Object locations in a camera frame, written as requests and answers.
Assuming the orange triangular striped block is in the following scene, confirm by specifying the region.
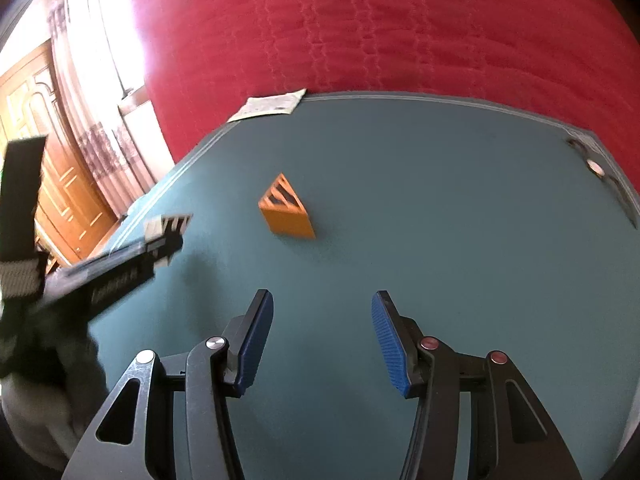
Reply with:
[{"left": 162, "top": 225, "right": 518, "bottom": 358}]
[{"left": 258, "top": 174, "right": 316, "bottom": 240}]

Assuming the wooden door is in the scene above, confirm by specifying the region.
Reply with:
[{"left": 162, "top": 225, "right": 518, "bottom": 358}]
[{"left": 1, "top": 40, "right": 116, "bottom": 266}]

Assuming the white paper tag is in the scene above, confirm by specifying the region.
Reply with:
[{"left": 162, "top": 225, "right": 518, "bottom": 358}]
[{"left": 228, "top": 89, "right": 307, "bottom": 122}]

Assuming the red quilted sofa cover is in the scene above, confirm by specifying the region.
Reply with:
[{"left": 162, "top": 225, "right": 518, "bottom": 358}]
[{"left": 132, "top": 0, "right": 639, "bottom": 181}]

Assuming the wristwatch with dark strap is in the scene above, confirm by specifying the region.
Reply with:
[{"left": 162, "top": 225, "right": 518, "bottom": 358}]
[{"left": 565, "top": 138, "right": 639, "bottom": 230}]

